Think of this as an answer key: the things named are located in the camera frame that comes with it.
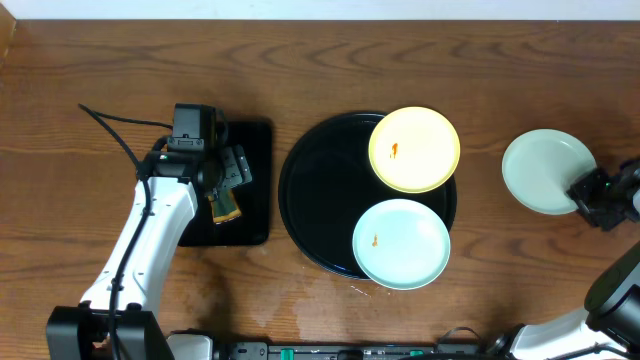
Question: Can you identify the black rectangular tray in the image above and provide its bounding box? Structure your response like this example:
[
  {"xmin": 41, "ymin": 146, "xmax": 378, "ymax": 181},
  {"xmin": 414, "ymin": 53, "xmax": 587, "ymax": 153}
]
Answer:
[{"xmin": 179, "ymin": 121, "xmax": 272, "ymax": 247}]

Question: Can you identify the round black tray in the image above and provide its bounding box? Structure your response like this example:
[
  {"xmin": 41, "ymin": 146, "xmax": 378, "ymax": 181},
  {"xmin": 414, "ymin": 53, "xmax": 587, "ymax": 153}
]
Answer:
[{"xmin": 278, "ymin": 112, "xmax": 457, "ymax": 280}]

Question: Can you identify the yellow plate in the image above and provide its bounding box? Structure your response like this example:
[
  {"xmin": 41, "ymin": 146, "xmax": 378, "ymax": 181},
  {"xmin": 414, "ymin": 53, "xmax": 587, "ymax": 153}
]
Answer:
[{"xmin": 368, "ymin": 107, "xmax": 461, "ymax": 194}]

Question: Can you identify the pale green plate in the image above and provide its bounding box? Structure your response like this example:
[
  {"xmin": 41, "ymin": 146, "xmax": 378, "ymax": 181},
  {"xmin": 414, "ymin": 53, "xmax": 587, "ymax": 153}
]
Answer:
[{"xmin": 502, "ymin": 129, "xmax": 596, "ymax": 215}]

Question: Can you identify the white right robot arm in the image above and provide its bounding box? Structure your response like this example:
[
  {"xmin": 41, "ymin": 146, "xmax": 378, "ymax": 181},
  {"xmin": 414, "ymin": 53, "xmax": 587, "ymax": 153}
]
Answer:
[{"xmin": 216, "ymin": 143, "xmax": 639, "ymax": 359}]

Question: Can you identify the light blue plate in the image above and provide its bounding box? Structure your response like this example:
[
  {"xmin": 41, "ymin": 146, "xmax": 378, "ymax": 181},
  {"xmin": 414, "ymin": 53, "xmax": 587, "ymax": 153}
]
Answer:
[{"xmin": 352, "ymin": 199, "xmax": 451, "ymax": 290}]

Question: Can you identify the green and yellow sponge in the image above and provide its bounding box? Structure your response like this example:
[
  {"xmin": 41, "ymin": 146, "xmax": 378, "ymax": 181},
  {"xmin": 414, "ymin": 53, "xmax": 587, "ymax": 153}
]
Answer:
[{"xmin": 210, "ymin": 190, "xmax": 242, "ymax": 224}]

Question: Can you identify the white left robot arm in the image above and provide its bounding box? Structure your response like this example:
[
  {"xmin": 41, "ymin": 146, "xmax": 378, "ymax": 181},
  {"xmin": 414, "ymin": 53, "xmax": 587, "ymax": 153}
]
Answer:
[{"xmin": 46, "ymin": 136, "xmax": 224, "ymax": 359}]

